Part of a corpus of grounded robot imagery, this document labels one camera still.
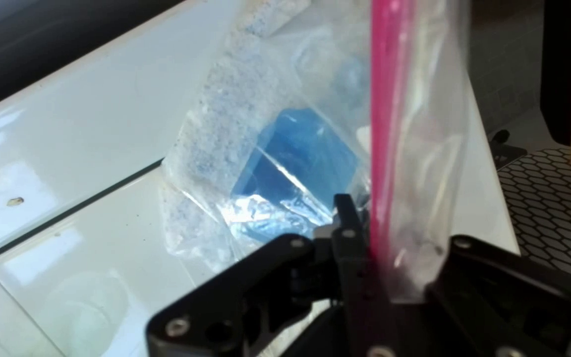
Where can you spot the clear zip bag pink seal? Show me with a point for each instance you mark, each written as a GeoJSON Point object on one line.
{"type": "Point", "coordinates": [298, 151]}

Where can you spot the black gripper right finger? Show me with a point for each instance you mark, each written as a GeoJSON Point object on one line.
{"type": "Point", "coordinates": [511, 310]}

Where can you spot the white washing machine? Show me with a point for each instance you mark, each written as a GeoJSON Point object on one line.
{"type": "Point", "coordinates": [68, 145]}

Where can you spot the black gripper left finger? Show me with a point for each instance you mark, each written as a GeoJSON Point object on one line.
{"type": "Point", "coordinates": [286, 298]}

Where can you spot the black hexagon floor mat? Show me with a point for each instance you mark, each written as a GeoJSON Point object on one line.
{"type": "Point", "coordinates": [556, 211]}

